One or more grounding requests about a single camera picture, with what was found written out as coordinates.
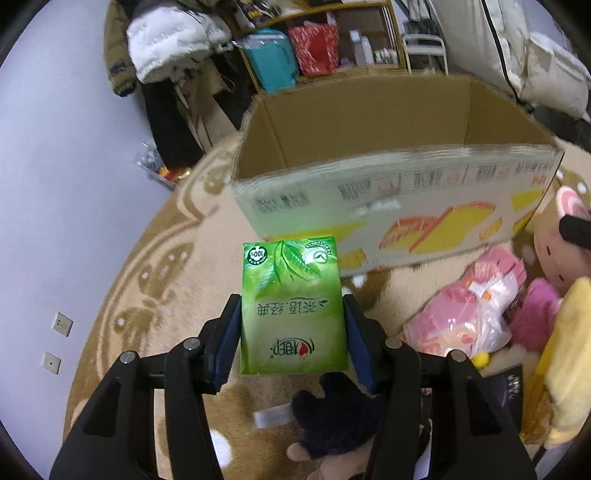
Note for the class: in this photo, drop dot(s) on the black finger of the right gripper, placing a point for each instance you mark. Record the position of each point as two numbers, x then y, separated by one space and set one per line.
576 231

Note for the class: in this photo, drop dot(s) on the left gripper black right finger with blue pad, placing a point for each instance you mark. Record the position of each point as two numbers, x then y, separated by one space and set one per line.
472 436

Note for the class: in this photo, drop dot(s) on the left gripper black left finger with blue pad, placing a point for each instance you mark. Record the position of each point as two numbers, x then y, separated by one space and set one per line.
114 435

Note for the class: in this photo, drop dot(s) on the pink swirl plush toy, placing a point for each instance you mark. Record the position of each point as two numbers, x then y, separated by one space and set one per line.
562 262

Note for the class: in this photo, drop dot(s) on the black Face tissue pack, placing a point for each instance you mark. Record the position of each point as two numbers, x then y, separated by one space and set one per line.
508 388

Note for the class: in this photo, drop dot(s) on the yellow plush toy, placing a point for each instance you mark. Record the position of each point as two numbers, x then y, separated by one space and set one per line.
557 395

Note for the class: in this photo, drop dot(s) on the dark purple haired plush doll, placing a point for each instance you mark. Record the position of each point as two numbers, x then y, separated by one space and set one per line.
341 428

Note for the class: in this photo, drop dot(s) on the green tissue pack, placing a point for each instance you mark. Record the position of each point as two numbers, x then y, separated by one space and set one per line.
292 315

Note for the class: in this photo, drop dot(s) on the magenta plush toy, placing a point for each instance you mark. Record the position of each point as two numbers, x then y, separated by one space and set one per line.
535 315

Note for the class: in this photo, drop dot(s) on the open cardboard box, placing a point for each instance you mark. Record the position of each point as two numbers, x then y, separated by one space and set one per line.
398 169

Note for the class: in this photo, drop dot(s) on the white metal trolley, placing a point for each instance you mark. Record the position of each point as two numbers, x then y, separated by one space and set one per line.
425 53

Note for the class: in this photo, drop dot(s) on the plastic bag of snacks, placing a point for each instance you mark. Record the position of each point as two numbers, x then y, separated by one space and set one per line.
150 161

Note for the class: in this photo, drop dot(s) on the black trousers hanging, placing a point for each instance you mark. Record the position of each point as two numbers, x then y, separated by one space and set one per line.
171 134

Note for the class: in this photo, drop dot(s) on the red gift bag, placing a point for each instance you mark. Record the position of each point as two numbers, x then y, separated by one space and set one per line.
316 48

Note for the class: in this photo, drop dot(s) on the wooden bookshelf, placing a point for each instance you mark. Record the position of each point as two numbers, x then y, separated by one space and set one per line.
369 34

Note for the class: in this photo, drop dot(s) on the teal storage bag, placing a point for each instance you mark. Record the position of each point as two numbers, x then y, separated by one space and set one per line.
272 59

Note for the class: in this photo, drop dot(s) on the olive brown coat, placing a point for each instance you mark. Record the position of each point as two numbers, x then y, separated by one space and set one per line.
120 71

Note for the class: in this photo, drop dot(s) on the white puffer jacket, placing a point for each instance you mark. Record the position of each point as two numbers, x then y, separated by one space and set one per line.
166 39

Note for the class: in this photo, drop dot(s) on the lower wall socket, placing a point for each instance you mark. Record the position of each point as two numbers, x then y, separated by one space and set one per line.
51 363

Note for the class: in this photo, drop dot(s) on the wall socket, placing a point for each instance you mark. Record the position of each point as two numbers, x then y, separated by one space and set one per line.
51 363
62 324

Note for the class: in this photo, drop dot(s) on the upper wall socket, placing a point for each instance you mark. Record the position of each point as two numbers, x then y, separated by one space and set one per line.
62 324

